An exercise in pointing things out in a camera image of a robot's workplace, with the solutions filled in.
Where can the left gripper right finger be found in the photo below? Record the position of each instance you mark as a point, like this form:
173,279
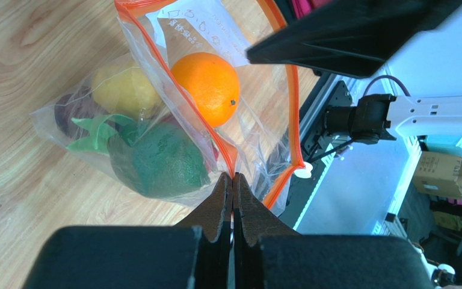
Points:
270,254

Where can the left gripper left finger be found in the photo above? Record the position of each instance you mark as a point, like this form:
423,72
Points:
191,254

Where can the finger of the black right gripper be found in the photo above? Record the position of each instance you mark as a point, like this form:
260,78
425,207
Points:
351,38

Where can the green avocado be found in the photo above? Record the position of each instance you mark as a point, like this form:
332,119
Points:
160,162

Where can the orange fruit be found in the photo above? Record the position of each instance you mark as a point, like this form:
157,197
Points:
212,83

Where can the clear orange zip bag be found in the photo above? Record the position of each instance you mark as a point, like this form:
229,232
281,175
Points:
260,140

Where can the yellow lemon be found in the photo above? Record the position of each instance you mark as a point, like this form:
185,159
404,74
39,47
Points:
123,88

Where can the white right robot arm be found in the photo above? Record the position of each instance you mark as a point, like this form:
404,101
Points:
420,42

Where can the dark red folded cloth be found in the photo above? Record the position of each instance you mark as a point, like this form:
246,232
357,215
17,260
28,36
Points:
305,7

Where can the brown cardboard box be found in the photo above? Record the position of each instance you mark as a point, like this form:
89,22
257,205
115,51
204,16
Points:
439,175

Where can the dark red small fruit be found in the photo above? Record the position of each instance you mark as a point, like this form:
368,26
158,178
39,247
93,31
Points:
79,105

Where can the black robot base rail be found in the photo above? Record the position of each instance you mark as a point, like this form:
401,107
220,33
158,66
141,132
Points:
330,90

